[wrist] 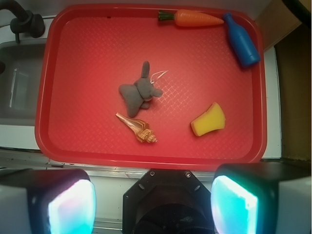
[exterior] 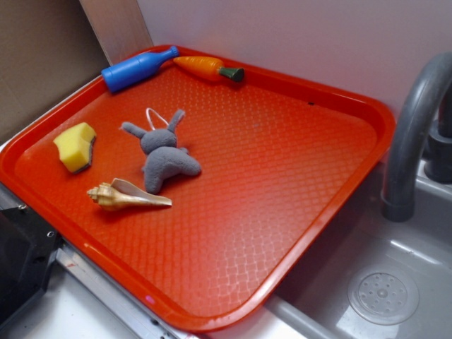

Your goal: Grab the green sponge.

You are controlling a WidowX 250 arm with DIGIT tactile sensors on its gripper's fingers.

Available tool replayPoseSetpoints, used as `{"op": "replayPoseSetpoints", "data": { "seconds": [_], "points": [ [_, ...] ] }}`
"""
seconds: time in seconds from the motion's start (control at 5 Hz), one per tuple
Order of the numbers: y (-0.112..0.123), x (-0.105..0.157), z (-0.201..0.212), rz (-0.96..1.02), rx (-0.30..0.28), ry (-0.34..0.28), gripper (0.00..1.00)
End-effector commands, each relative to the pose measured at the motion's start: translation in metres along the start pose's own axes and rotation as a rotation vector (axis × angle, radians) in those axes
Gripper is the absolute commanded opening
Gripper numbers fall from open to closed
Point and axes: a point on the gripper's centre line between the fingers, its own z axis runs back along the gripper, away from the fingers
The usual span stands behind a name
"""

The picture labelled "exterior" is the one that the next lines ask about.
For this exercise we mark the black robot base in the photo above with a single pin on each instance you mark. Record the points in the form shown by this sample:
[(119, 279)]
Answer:
[(28, 249)]

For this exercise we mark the yellow green sponge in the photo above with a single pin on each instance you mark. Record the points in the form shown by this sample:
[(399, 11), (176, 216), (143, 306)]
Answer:
[(75, 147)]

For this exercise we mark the orange plastic tray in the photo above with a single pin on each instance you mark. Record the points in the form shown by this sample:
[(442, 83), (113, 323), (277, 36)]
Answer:
[(279, 157)]

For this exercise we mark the grey plush bunny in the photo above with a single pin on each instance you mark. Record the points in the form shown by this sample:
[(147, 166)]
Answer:
[(164, 158)]

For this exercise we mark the orange toy carrot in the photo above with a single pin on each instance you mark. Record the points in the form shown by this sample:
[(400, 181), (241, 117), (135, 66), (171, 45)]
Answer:
[(209, 68)]

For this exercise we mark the beige conch seashell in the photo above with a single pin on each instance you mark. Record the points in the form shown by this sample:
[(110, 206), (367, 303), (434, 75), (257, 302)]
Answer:
[(121, 194)]

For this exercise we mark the blue plastic toy bottle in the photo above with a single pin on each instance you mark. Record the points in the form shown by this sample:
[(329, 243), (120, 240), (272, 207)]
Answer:
[(136, 69)]

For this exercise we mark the grey plastic toy sink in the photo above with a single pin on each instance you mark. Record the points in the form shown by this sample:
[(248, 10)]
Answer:
[(368, 277)]

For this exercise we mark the grey toy faucet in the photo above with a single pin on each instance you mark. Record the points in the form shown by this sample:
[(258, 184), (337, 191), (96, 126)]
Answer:
[(423, 131)]

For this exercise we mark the brown cardboard panel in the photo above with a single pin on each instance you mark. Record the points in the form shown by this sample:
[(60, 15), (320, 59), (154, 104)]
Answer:
[(48, 50)]

